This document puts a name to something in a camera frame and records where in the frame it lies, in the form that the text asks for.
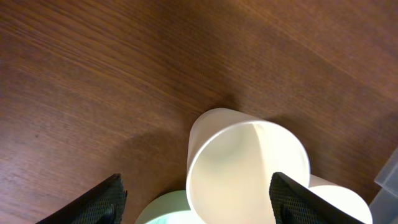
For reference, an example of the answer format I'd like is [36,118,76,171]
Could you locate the mint green small bowl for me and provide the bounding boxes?
[135,190,204,224]

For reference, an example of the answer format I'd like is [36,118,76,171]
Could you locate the white small bowl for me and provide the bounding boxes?
[308,175,373,224]

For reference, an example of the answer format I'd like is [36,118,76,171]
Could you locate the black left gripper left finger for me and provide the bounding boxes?
[38,174,127,224]

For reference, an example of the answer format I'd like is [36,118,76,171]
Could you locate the cream cup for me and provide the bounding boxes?
[186,108,310,223]

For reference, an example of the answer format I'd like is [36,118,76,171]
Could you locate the clear plastic storage bin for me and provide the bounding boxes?
[369,149,398,224]

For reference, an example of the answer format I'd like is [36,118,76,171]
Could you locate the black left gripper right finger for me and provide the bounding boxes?
[269,172,362,224]

